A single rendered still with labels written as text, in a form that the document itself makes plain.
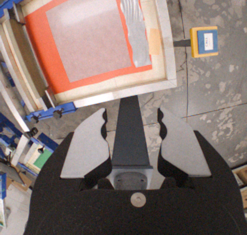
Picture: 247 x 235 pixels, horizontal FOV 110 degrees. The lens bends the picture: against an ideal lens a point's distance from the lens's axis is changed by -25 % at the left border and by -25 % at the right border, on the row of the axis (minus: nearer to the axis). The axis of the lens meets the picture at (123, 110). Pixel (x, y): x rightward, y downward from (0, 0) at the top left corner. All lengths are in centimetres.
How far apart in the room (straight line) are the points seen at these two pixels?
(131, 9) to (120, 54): 18
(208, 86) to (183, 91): 39
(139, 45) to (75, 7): 31
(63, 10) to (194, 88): 166
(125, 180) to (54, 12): 75
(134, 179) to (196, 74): 153
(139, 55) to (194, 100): 147
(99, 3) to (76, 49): 21
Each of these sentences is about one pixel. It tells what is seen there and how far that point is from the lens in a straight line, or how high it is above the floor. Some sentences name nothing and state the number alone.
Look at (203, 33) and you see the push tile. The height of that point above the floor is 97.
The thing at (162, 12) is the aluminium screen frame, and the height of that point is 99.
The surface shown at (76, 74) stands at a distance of 57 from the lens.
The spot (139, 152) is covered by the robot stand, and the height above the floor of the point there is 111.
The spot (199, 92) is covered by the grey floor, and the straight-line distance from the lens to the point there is 186.
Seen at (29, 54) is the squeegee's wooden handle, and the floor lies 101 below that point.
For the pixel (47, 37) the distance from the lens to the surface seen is 63.
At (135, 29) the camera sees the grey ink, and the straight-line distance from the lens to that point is 52.
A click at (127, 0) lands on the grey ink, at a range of 55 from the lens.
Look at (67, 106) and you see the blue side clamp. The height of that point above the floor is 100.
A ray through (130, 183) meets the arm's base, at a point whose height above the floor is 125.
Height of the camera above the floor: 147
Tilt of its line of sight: 61 degrees down
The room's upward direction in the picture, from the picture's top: 176 degrees counter-clockwise
